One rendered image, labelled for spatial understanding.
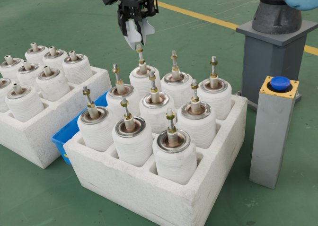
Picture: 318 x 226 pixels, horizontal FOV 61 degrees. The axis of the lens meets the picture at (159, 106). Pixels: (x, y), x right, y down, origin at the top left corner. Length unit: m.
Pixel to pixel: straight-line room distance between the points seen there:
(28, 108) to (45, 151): 0.16
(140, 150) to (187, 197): 0.16
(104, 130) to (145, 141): 0.12
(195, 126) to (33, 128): 0.52
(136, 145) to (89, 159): 0.15
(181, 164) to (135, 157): 0.13
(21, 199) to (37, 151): 0.15
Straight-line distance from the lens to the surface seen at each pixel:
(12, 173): 1.08
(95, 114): 0.72
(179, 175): 0.62
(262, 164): 0.78
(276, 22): 0.95
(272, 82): 0.65
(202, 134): 0.67
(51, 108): 0.96
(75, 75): 1.05
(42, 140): 0.97
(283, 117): 0.67
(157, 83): 0.86
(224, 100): 0.75
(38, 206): 0.93
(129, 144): 0.63
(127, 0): 0.74
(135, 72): 0.87
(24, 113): 0.95
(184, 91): 0.79
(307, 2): 0.80
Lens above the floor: 0.67
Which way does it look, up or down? 37 degrees down
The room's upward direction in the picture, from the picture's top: 9 degrees counter-clockwise
